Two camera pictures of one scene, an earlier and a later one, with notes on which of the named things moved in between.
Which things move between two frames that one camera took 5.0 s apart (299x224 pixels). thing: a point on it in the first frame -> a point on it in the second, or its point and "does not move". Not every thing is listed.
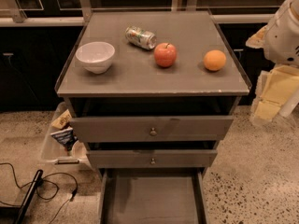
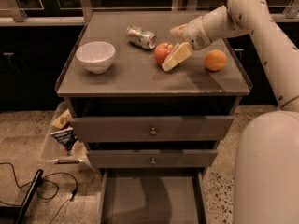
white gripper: x=282 y=38 -> x=194 y=32
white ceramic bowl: x=95 y=56 does not move
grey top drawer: x=145 y=129 does not move
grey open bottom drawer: x=153 y=196 does not move
